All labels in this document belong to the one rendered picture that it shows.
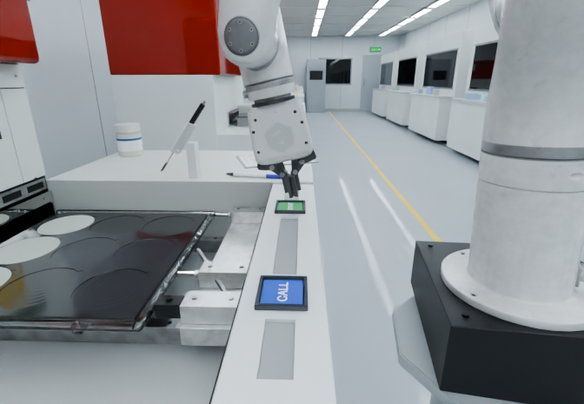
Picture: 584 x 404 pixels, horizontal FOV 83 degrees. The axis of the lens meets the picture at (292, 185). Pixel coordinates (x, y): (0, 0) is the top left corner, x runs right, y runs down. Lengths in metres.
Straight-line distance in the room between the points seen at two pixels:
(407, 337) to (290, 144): 0.35
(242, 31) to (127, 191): 0.52
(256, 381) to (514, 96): 0.38
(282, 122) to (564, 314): 0.44
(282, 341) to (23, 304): 0.38
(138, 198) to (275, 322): 0.58
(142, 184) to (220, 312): 0.46
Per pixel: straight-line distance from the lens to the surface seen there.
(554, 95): 0.44
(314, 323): 0.35
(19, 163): 0.91
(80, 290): 0.59
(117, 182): 0.87
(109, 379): 0.55
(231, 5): 0.48
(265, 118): 0.55
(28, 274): 0.67
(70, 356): 0.60
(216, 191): 0.79
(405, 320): 0.60
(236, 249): 0.65
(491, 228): 0.49
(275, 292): 0.38
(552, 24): 0.40
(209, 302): 0.48
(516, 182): 0.46
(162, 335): 0.56
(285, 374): 0.32
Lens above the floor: 1.19
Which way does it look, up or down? 18 degrees down
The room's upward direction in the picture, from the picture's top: straight up
